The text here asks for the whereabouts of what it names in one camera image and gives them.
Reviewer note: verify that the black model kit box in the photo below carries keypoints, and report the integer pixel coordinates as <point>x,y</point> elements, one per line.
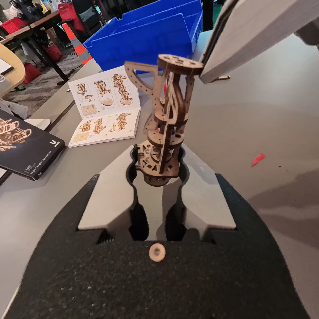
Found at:
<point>25,149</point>

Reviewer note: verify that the red office chair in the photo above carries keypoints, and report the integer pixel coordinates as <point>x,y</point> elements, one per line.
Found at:
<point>69,15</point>

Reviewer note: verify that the small wooden stick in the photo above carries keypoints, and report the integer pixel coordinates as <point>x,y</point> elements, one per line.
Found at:
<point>224,77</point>

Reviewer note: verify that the orange traffic cone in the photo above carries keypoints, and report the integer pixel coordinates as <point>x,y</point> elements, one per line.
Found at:
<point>79,49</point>

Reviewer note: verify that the blue plastic bin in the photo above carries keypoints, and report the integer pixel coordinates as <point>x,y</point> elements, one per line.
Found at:
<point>149,42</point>

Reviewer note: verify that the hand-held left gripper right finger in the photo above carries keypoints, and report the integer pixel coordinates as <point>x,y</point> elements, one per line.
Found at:
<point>206,199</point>

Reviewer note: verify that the wooden mechanical model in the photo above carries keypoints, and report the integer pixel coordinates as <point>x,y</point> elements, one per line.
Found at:
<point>159,159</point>

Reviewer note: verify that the red box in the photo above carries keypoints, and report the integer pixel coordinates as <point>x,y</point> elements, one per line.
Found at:
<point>13,25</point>

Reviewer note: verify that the red bag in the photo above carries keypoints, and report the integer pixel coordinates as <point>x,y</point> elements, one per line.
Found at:
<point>32,73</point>
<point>52,52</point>

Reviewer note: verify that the red rubber scrap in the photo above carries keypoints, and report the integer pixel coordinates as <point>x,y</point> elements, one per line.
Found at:
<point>258,159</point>

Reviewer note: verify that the oval wooden disc part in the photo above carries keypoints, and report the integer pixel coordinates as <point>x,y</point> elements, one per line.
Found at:
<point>182,64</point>

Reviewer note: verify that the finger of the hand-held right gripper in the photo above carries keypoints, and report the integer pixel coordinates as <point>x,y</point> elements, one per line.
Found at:
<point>249,32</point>

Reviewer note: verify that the dark wooden desk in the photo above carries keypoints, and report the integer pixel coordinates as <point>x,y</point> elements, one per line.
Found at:
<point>37,23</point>

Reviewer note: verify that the white instruction booklet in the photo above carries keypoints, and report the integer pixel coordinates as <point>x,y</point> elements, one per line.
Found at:
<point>104,124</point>

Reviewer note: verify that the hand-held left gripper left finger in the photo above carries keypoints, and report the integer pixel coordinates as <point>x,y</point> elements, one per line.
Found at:
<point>107,199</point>

